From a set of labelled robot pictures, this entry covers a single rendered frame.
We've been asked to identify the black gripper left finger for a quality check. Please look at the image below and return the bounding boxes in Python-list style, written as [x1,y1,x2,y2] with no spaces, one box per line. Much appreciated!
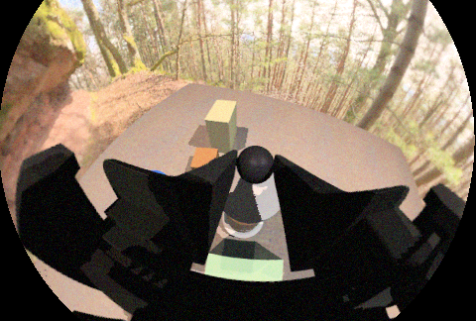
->
[103,151,238,266]

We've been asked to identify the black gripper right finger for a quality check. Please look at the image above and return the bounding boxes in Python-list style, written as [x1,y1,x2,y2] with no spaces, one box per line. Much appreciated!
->
[273,155,410,272]

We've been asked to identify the french press coffee maker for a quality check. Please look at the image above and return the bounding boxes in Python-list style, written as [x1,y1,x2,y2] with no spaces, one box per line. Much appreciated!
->
[222,146,281,239]

